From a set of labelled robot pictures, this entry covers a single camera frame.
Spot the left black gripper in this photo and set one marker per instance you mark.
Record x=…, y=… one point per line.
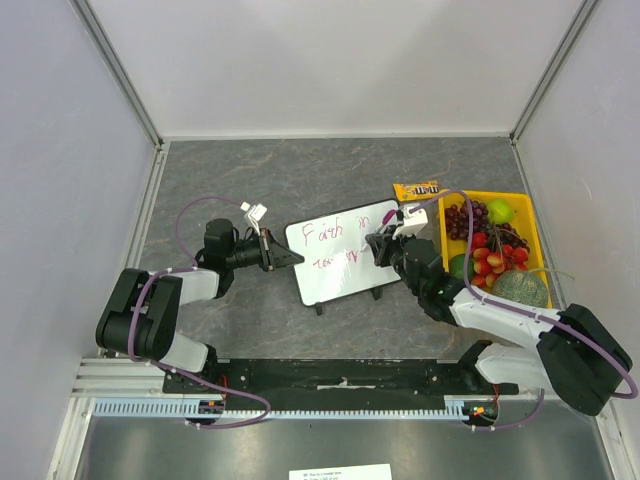
x=273, y=254

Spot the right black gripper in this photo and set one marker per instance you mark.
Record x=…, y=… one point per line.
x=381, y=244

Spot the magenta whiteboard marker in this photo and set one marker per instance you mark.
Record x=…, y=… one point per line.
x=381, y=227

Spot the white whiteboard black frame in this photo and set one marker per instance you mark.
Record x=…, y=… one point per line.
x=336, y=262

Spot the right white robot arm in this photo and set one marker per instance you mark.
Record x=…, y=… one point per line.
x=568, y=352

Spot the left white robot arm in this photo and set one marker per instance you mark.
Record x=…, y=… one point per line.
x=141, y=315

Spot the yellow candy packet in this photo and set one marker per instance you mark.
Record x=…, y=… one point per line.
x=416, y=192

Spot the green lime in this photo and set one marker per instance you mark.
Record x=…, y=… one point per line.
x=459, y=269

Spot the purple grape bunch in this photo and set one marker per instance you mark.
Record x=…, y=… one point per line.
x=460, y=221

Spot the red cherries cluster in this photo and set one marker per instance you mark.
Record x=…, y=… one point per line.
x=493, y=255

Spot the green pear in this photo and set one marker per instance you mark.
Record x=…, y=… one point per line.
x=500, y=211

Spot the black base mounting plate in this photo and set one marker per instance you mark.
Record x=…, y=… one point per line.
x=350, y=385

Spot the yellow plastic fruit tray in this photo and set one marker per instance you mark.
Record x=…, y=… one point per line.
x=523, y=223

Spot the green netted melon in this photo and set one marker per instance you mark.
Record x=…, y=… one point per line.
x=523, y=287

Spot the white paper label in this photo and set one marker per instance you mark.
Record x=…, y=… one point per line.
x=362, y=472

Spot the whiteboard metal wire stand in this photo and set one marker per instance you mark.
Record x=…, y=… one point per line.
x=376, y=293

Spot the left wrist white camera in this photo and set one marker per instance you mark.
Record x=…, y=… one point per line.
x=253, y=213

